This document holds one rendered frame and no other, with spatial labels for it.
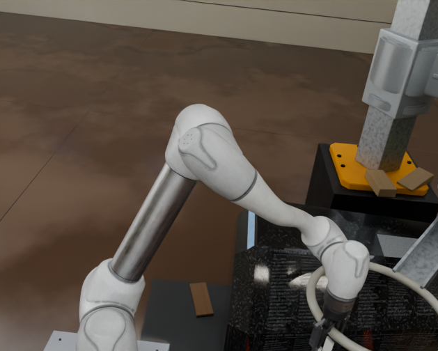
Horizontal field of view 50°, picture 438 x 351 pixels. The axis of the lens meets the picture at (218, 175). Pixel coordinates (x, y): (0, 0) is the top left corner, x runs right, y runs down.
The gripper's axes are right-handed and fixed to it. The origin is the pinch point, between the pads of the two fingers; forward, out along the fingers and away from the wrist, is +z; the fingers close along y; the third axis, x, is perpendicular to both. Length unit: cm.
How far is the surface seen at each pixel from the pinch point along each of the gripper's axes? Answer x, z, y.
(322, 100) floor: 329, 61, 307
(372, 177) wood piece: 79, -3, 105
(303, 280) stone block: 36.1, 8.5, 24.4
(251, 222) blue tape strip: 70, 1, 20
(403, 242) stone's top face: 29, -3, 72
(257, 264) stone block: 49, 6, 9
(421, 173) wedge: 72, -4, 138
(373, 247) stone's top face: 32, -2, 57
